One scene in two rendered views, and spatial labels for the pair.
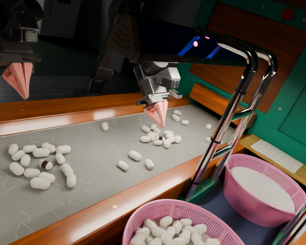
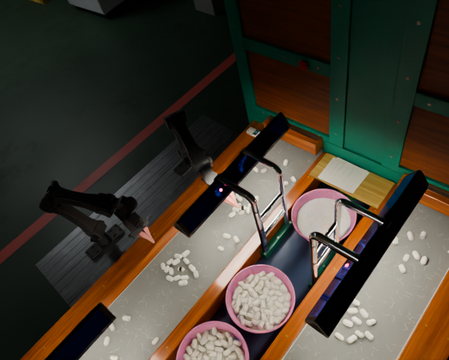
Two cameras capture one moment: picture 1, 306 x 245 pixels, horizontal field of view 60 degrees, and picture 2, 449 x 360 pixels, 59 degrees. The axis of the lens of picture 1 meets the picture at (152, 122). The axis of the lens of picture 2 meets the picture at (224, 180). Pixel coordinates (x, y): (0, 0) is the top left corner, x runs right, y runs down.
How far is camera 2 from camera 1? 1.15 m
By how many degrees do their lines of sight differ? 31
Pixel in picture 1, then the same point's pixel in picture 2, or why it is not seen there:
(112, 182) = (217, 263)
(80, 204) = (204, 286)
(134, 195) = (228, 272)
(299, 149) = (363, 161)
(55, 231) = (197, 307)
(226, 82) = (289, 112)
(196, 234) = (266, 281)
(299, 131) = (358, 148)
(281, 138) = (347, 153)
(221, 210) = (295, 244)
